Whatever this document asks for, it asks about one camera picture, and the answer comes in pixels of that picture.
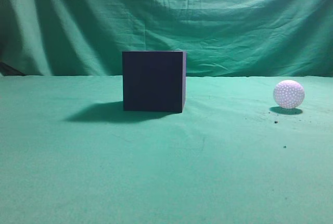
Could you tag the white dimpled ball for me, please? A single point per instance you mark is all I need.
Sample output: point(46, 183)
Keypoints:
point(288, 94)

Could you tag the dark blue cube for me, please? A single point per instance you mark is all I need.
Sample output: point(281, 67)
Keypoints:
point(154, 80)

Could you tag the green cloth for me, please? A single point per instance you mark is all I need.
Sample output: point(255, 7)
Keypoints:
point(71, 154)

